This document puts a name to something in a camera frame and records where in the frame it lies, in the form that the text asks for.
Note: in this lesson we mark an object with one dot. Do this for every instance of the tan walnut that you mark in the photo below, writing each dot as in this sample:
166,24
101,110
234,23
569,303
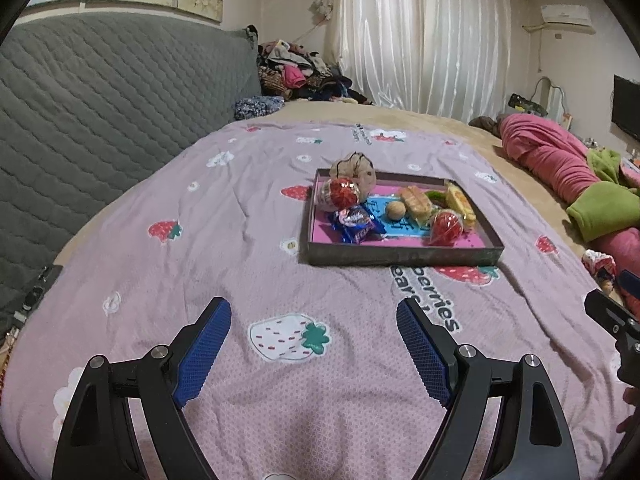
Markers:
395,210

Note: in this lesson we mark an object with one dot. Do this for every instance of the red wrapped candy in tray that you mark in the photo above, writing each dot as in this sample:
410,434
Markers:
446,228

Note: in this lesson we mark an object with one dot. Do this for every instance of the small red white toy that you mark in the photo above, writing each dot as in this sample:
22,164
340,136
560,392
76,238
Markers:
602,267

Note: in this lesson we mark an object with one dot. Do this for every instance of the black television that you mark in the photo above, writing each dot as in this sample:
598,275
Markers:
626,106

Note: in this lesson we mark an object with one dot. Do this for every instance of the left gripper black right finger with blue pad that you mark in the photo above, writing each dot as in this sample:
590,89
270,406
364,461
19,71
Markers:
531,440

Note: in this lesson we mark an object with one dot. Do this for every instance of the pink quilt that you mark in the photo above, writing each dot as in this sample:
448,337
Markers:
559,160

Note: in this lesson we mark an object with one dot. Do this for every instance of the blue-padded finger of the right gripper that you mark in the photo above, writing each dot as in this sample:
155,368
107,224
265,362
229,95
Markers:
630,283

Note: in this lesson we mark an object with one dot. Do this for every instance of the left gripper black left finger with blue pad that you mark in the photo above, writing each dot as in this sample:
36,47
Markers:
98,439

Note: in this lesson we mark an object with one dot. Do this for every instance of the grey quilted headboard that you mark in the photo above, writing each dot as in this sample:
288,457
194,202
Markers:
91,105

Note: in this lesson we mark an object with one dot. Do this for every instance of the pink strawberry bed sheet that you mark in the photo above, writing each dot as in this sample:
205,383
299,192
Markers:
313,380

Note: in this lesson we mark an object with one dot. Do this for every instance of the red candy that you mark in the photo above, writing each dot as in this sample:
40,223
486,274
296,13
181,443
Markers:
337,193
446,228

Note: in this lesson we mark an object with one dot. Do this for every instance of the black device at bedside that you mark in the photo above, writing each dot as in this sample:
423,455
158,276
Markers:
25,304

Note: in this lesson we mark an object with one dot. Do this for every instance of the blue patterned cloth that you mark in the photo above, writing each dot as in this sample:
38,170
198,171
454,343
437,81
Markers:
257,106

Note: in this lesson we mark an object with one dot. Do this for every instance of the blue snack packet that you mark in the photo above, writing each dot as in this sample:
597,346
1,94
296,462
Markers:
356,224

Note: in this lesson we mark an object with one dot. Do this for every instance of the clear packet of biscuits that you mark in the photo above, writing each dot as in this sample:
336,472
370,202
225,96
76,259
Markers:
418,205

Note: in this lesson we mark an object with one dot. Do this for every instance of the white curtain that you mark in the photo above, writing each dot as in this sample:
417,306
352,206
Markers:
447,58

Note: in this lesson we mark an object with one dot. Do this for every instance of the beige frilly scrunchie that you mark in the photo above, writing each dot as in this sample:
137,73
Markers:
358,168

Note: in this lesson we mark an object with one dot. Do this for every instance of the green blanket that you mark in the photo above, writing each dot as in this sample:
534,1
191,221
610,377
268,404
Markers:
610,204

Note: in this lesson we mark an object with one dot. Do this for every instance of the dark tray pink bottom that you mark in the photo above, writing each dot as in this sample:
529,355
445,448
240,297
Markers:
323,246

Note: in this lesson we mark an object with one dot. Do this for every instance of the pile of clothes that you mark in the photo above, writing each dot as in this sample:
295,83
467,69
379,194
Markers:
292,73

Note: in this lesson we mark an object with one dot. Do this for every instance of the yellow packaged pastry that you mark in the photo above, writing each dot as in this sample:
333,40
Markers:
457,201

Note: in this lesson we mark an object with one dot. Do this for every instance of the white air conditioner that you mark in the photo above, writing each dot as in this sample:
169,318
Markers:
573,17

